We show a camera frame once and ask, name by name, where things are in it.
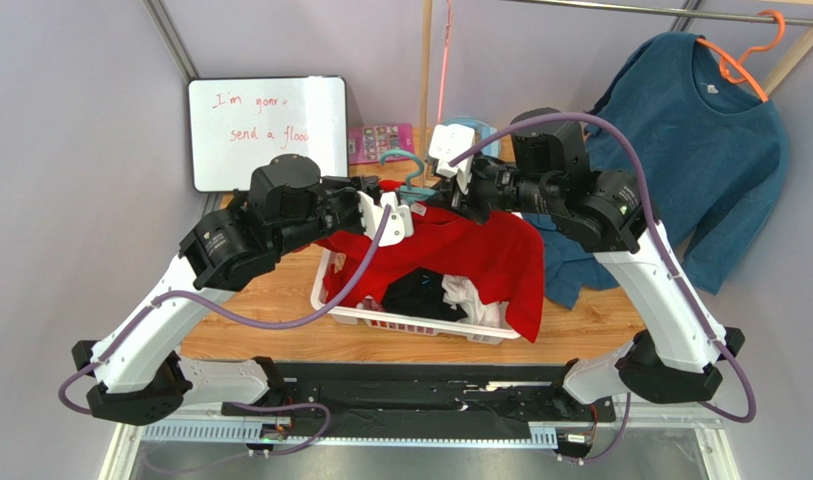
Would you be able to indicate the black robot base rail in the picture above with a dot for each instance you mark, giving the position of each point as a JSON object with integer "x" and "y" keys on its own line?
{"x": 417, "y": 401}

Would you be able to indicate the metal clothes rail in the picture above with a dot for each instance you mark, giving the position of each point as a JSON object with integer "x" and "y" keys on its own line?
{"x": 656, "y": 11}

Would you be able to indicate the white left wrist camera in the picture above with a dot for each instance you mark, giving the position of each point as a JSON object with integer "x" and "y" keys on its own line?
{"x": 388, "y": 219}

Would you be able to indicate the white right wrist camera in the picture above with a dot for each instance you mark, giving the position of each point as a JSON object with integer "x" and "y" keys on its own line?
{"x": 447, "y": 143}

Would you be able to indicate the light blue headphones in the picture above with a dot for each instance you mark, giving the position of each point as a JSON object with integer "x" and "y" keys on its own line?
{"x": 482, "y": 130}

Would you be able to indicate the orange pink garment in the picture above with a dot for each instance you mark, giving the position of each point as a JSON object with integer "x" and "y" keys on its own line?
{"x": 368, "y": 303}

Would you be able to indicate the blue long sleeve shirt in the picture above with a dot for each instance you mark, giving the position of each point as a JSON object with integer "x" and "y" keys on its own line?
{"x": 714, "y": 156}

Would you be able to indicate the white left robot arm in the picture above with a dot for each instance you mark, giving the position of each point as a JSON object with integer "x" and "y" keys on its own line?
{"x": 140, "y": 377}

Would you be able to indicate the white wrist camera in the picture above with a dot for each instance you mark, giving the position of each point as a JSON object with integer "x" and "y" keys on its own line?
{"x": 388, "y": 219}
{"x": 447, "y": 143}

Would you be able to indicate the red t shirt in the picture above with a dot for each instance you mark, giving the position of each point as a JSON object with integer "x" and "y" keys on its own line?
{"x": 503, "y": 258}

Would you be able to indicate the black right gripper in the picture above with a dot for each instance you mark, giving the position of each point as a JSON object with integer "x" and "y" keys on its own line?
{"x": 474, "y": 192}

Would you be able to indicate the aluminium corner profile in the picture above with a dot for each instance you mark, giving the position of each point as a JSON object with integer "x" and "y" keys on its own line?
{"x": 166, "y": 27}

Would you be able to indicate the white garment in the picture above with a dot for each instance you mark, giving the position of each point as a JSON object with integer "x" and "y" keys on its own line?
{"x": 459, "y": 291}

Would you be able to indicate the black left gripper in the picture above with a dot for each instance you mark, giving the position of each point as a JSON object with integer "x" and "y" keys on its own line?
{"x": 349, "y": 187}

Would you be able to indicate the orange hanger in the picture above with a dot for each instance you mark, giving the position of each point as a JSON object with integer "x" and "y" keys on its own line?
{"x": 734, "y": 70}

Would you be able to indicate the white whiteboard with red writing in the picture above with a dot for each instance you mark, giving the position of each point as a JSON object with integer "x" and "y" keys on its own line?
{"x": 238, "y": 125}

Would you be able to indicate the black garment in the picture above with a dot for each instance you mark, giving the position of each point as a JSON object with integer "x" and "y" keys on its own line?
{"x": 420, "y": 293}

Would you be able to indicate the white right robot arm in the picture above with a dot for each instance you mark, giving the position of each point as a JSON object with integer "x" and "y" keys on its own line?
{"x": 583, "y": 173}

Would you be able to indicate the white plastic laundry basket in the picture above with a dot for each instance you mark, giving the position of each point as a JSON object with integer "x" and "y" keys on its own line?
{"x": 400, "y": 323}

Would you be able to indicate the teal plastic hanger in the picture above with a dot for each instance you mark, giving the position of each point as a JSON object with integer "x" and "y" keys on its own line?
{"x": 409, "y": 193}

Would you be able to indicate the pink wire hanger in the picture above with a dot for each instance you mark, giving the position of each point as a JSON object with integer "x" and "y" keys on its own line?
{"x": 445, "y": 62}

